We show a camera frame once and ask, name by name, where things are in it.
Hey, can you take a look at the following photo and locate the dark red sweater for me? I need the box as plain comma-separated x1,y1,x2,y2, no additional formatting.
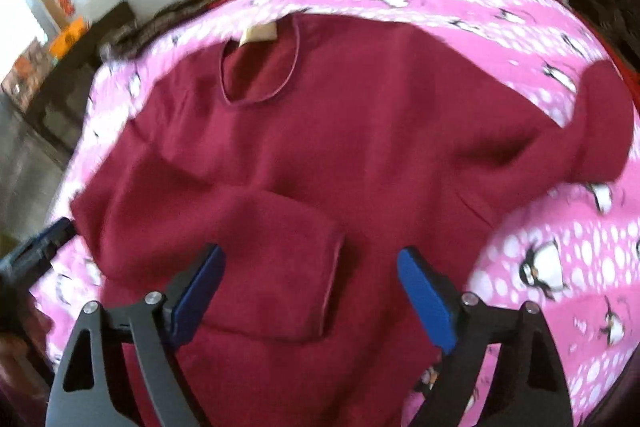
72,14,634,426

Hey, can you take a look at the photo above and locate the person left hand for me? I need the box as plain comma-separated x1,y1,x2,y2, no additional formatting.
1,305,52,399

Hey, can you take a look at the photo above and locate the pink penguin blanket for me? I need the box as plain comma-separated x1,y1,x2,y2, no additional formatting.
36,0,639,426

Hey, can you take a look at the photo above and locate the dark wooden side table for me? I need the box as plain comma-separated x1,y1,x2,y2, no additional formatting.
24,0,136,157

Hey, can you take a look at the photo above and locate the orange plastic basin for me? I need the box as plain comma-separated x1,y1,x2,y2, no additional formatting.
49,17,90,60

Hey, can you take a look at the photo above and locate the dark patterned folded cloth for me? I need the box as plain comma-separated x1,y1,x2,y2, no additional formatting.
99,0,218,62

